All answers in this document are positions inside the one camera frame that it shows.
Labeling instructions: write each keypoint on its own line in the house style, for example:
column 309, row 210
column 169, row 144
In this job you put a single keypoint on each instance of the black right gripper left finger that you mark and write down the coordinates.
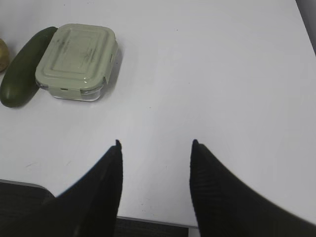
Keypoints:
column 88, row 208

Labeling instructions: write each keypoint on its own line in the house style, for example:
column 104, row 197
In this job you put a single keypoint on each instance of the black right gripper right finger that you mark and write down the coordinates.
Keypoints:
column 226, row 207

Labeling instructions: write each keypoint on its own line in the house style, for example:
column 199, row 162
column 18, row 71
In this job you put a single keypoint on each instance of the green cucumber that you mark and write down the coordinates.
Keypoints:
column 19, row 85

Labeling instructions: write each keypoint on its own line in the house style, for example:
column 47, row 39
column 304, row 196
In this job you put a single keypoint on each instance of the green lid glass food container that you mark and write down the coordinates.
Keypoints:
column 78, row 62

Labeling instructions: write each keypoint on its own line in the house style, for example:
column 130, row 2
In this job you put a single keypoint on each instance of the yellow gourd toy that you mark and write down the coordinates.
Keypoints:
column 4, row 56

